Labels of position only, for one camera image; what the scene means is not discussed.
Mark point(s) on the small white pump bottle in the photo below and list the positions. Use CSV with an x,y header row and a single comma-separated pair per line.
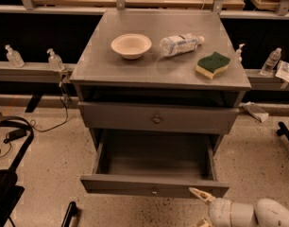
x,y
239,52

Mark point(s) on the grey drawer cabinet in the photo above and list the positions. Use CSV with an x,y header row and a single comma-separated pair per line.
x,y
102,75

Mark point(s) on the upright clear water bottle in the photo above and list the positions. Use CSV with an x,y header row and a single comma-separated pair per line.
x,y
271,62

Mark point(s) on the left clear pump bottle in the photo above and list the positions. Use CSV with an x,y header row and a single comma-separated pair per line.
x,y
14,57

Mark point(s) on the green yellow sponge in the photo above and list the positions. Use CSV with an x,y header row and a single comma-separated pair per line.
x,y
212,65

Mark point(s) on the grey drawer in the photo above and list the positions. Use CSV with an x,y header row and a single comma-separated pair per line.
x,y
153,164
150,117

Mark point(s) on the grey top drawer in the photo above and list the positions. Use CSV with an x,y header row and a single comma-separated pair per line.
x,y
150,117

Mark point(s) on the black bar bottom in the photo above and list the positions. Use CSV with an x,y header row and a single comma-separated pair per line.
x,y
70,217

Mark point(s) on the white bowl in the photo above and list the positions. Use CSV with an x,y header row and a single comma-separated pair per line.
x,y
131,46

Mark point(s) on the clear plastic water bottle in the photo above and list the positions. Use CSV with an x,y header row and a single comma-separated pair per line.
x,y
180,44

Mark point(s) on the clear pump bottle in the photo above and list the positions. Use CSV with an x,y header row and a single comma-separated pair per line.
x,y
14,57
55,61

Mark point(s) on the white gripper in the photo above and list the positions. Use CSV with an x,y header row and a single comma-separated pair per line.
x,y
219,212

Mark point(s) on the black chair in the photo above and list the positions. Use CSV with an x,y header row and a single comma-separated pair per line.
x,y
10,192

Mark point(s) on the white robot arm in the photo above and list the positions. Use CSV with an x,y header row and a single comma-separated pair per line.
x,y
269,213

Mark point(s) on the black power adapter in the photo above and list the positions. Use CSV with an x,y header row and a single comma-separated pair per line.
x,y
14,135

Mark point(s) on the black chair leg right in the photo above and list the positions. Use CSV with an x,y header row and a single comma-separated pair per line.
x,y
283,130

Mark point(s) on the white plastic packet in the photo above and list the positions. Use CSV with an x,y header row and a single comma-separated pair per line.
x,y
283,70

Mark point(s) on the grey metal shelf rail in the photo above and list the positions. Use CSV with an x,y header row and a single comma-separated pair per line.
x,y
30,72

